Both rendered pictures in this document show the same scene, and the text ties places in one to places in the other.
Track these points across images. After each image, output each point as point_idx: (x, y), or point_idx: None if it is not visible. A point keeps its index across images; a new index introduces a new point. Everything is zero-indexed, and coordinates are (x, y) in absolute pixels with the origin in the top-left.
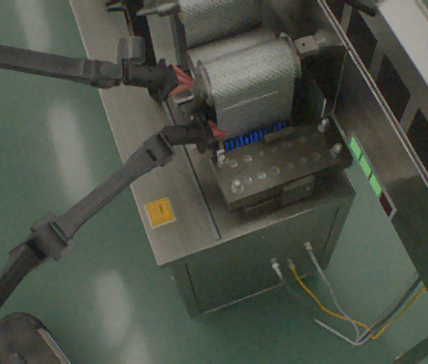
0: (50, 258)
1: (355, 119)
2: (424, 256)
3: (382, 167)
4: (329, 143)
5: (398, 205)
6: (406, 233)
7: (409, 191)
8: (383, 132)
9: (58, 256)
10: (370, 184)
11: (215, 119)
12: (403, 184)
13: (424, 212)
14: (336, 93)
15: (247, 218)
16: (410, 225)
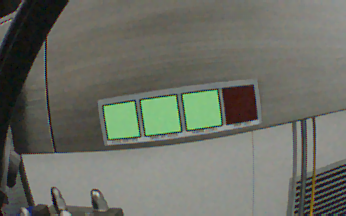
0: (9, 148)
1: (92, 73)
2: (314, 65)
3: (187, 55)
4: (83, 209)
5: (251, 66)
6: (287, 86)
7: (241, 9)
8: (151, 0)
9: (14, 152)
10: (193, 130)
11: None
12: (230, 14)
13: (270, 4)
14: (45, 99)
15: None
16: (280, 59)
